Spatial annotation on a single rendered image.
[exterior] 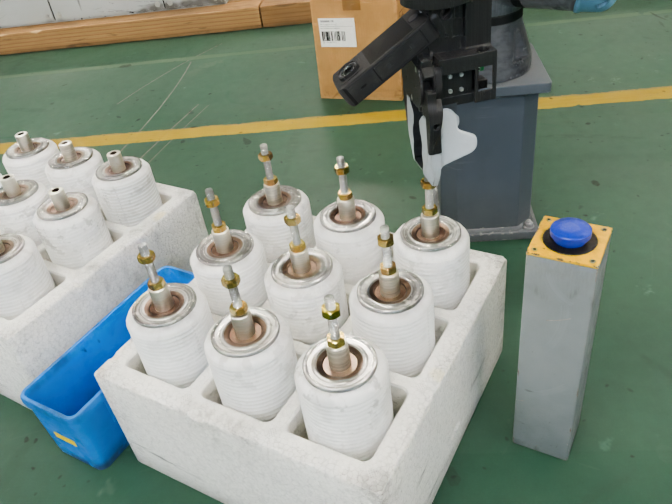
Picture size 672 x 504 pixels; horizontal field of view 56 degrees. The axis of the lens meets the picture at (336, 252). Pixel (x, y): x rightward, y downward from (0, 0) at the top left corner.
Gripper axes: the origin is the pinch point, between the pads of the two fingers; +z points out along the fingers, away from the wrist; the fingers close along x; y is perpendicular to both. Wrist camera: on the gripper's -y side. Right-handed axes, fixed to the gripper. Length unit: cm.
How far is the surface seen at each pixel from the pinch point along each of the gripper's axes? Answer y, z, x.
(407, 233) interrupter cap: -2.2, 9.2, 0.7
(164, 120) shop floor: -43, 35, 112
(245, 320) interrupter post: -23.2, 6.9, -11.4
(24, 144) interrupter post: -59, 8, 49
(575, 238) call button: 10.5, 1.6, -16.2
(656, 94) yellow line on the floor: 80, 35, 70
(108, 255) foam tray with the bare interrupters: -44, 17, 21
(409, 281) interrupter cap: -4.6, 9.1, -8.4
